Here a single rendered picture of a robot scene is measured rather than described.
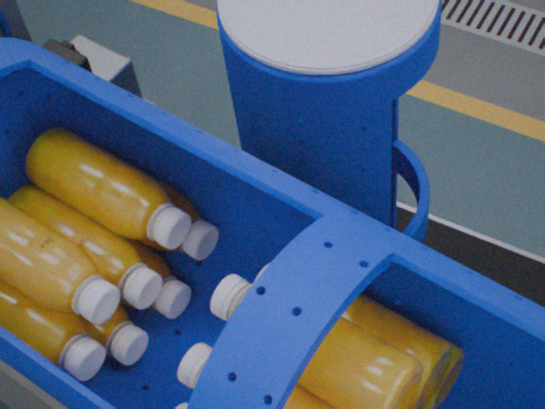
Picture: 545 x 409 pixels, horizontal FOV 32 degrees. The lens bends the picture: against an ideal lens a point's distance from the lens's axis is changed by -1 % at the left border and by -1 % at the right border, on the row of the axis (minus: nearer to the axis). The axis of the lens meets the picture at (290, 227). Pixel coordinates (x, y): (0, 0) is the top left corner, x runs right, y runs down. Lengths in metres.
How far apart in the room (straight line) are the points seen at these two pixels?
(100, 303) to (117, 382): 0.13
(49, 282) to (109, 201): 0.10
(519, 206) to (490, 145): 0.20
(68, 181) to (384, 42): 0.42
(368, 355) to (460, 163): 1.63
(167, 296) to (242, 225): 0.11
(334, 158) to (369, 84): 0.13
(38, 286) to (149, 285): 0.11
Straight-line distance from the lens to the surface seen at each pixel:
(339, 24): 1.16
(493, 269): 2.00
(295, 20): 1.17
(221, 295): 0.80
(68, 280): 0.87
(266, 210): 0.95
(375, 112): 1.17
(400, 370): 0.73
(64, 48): 1.26
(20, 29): 1.66
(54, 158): 0.97
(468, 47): 2.62
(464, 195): 2.29
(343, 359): 0.74
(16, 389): 1.12
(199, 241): 0.96
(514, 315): 0.72
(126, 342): 0.95
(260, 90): 1.17
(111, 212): 0.92
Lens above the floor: 1.83
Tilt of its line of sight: 55 degrees down
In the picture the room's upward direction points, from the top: 8 degrees counter-clockwise
